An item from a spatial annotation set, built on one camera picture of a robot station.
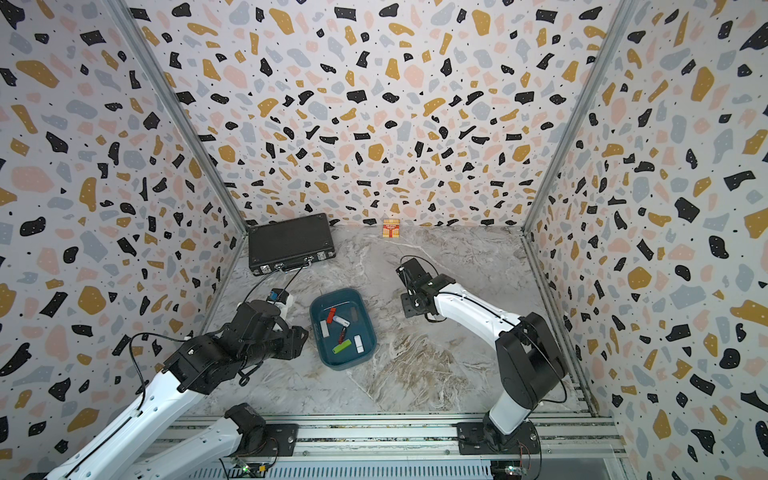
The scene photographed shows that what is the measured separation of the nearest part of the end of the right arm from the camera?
0.64m

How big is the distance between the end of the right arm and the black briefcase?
46cm

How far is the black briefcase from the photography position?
1.07 metres
